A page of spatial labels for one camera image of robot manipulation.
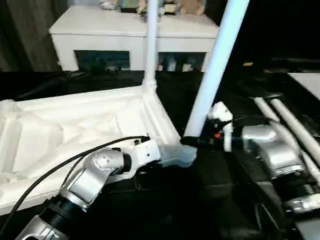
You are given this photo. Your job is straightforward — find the white plastic table leg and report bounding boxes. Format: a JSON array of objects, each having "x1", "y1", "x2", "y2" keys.
[
  {"x1": 271, "y1": 98, "x2": 320, "y2": 157},
  {"x1": 253, "y1": 96, "x2": 320, "y2": 187},
  {"x1": 142, "y1": 0, "x2": 161, "y2": 94},
  {"x1": 183, "y1": 0, "x2": 251, "y2": 141}
]

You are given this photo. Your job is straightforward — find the white plastic table top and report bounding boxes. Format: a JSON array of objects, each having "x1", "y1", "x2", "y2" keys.
[{"x1": 0, "y1": 86, "x2": 197, "y2": 216}]

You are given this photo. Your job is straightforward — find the black table mat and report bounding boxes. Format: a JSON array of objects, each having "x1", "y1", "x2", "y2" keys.
[{"x1": 0, "y1": 69, "x2": 320, "y2": 240}]

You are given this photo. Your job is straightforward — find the white flat board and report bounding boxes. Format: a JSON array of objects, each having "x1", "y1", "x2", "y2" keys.
[{"x1": 287, "y1": 72, "x2": 320, "y2": 95}]

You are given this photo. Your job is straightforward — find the long black bar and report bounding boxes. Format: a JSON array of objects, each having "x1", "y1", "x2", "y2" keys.
[{"x1": 271, "y1": 57, "x2": 320, "y2": 64}]

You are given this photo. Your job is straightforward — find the pink plush toy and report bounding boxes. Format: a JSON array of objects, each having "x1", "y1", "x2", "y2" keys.
[{"x1": 179, "y1": 0, "x2": 206, "y2": 16}]

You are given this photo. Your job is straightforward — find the white sideboard cabinet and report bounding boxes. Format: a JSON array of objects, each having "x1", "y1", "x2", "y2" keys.
[{"x1": 48, "y1": 4, "x2": 221, "y2": 73}]

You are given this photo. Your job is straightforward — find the spotted white ornament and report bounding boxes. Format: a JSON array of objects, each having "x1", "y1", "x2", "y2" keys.
[{"x1": 98, "y1": 0, "x2": 118, "y2": 10}]

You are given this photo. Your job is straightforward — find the grey pleated curtain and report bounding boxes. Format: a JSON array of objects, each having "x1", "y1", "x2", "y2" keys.
[{"x1": 0, "y1": 0, "x2": 68, "y2": 73}]

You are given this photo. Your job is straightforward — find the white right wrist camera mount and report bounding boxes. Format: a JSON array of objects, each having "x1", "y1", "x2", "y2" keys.
[{"x1": 208, "y1": 101, "x2": 234, "y2": 152}]

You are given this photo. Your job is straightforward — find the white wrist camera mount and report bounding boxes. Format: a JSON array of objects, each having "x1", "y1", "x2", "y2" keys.
[
  {"x1": 113, "y1": 138, "x2": 161, "y2": 180},
  {"x1": 208, "y1": 101, "x2": 234, "y2": 152}
]

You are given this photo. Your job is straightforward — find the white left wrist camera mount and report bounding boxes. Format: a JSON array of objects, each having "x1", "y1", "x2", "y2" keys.
[{"x1": 113, "y1": 138, "x2": 161, "y2": 180}]

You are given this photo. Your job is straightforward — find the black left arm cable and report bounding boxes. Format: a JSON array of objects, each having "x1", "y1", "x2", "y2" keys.
[{"x1": 8, "y1": 135, "x2": 148, "y2": 218}]

